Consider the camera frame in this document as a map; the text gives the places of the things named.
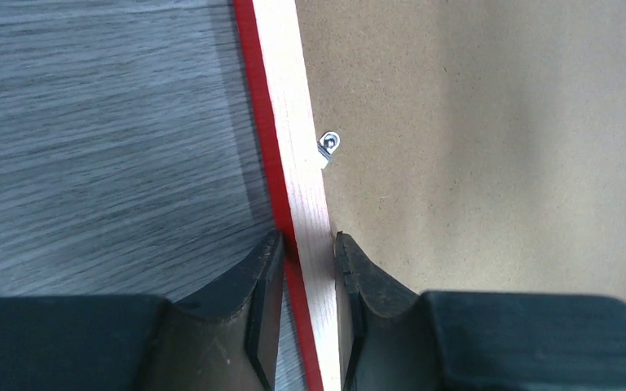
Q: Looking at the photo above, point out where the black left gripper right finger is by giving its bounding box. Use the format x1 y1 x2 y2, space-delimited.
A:
334 232 626 390

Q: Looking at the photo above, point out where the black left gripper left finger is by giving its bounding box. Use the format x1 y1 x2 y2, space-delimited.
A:
0 231 284 390

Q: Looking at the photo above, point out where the red picture frame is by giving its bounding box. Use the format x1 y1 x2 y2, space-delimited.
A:
233 1 626 390

